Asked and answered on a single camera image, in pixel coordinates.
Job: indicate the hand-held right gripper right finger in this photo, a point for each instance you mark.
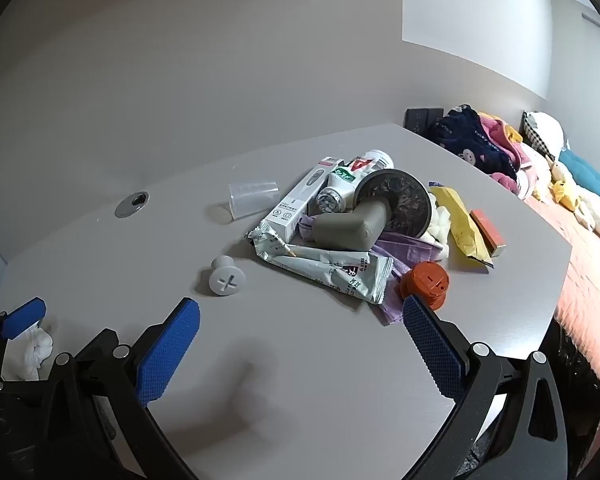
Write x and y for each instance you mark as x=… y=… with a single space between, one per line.
x=432 y=355

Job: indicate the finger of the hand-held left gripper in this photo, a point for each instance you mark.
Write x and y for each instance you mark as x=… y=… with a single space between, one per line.
x=24 y=317
x=25 y=388

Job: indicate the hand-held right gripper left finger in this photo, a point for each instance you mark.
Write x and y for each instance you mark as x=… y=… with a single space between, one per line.
x=167 y=355

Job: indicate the white tissue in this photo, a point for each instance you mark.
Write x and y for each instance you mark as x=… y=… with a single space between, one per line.
x=30 y=352

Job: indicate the white snack wrapper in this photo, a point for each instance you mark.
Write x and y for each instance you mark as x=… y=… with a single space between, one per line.
x=340 y=270

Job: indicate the grey foam corner piece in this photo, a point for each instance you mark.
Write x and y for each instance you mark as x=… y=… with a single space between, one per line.
x=345 y=230

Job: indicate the orange plastic cap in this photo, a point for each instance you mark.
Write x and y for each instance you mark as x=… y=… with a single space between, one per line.
x=427 y=280

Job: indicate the white screw-shaped plastic plug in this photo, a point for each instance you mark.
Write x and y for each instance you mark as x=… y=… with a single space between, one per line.
x=221 y=278

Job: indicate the purple face mask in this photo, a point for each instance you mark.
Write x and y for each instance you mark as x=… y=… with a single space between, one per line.
x=410 y=252

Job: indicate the white cotton balls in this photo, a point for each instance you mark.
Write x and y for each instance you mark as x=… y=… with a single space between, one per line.
x=439 y=227

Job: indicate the yellow packet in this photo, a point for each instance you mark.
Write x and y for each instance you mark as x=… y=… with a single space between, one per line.
x=460 y=225

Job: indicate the small orange box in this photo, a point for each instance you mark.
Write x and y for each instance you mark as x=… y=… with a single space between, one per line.
x=487 y=230

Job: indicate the round dark tin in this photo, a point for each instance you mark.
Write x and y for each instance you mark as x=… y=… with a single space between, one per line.
x=402 y=200

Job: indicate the bed with pink sheet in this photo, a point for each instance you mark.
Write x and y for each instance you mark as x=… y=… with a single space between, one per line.
x=580 y=270

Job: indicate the clear plastic cup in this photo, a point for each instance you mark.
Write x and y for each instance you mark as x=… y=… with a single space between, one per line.
x=252 y=197

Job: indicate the white bottle with red-green label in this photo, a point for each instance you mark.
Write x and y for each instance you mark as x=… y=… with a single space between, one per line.
x=352 y=176

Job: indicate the long white cardboard box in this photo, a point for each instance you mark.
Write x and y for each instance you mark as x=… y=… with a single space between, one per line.
x=295 y=202

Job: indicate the yellow plush duck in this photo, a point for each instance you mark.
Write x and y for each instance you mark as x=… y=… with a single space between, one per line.
x=562 y=187

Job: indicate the pink blanket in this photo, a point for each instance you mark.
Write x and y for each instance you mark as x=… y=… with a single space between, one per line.
x=527 y=165

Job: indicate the dark blue printed blanket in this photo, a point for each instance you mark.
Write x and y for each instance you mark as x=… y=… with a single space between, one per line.
x=472 y=142

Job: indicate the checked white pillow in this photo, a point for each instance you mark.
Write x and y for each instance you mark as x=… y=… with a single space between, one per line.
x=547 y=130

